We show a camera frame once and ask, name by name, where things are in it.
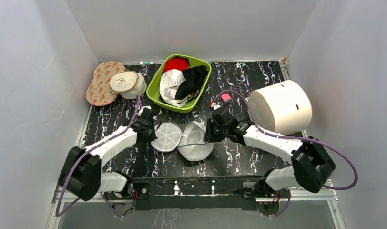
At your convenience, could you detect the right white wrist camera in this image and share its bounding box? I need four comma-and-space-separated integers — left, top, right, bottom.
210, 102, 222, 111

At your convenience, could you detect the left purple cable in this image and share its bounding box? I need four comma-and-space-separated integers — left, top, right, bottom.
55, 94, 142, 219

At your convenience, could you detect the white bra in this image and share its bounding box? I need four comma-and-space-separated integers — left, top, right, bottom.
159, 69, 194, 107

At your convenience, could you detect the large white cylinder bag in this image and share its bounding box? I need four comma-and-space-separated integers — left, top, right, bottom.
248, 80, 312, 135

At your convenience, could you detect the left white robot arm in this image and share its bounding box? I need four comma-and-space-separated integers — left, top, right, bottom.
58, 106, 158, 201

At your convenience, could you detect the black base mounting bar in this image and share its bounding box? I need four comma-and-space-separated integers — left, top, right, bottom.
104, 176, 289, 214

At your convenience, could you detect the green plastic tray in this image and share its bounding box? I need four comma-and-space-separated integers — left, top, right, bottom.
146, 54, 212, 113

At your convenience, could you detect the red bra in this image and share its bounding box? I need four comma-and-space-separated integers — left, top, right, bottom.
163, 56, 190, 73

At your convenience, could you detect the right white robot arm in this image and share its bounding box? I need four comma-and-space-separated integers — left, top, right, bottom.
204, 107, 336, 198

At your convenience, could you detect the small pink eraser block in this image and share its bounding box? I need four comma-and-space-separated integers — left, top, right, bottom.
221, 93, 232, 104

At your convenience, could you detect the cream round laundry bag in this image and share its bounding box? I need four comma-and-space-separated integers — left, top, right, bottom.
110, 71, 147, 100

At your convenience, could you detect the black bra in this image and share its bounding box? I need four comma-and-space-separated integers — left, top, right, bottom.
175, 65, 209, 100

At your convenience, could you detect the white mesh laundry bag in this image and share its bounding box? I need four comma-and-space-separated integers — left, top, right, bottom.
151, 121, 214, 162

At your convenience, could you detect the floral beige laundry bag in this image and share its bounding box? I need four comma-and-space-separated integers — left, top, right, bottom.
85, 61, 125, 106

